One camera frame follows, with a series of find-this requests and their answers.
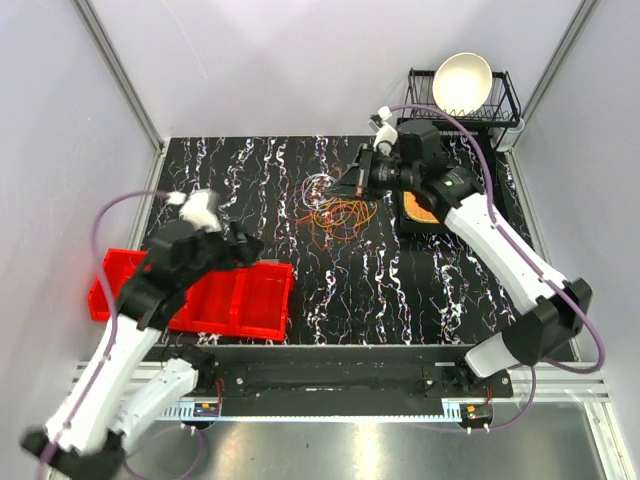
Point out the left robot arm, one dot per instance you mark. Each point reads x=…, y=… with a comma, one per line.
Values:
x=91, y=433

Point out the red divided plastic bin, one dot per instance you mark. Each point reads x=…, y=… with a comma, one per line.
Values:
x=247, y=303

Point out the white bowl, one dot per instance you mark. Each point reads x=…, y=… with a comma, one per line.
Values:
x=462, y=84

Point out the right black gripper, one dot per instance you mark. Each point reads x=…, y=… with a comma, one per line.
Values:
x=351, y=184

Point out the white cup on rack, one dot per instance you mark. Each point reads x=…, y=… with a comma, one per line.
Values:
x=505, y=138

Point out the black wire dish rack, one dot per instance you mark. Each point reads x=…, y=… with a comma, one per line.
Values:
x=501, y=110

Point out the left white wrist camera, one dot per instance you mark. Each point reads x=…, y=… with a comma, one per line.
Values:
x=198, y=208

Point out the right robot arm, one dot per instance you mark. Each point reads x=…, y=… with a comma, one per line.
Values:
x=409, y=159

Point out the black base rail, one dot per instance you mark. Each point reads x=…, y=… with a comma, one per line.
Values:
x=337, y=380

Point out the orange woven mat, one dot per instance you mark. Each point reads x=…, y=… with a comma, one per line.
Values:
x=415, y=212

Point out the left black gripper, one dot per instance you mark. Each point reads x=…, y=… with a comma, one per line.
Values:
x=242, y=254

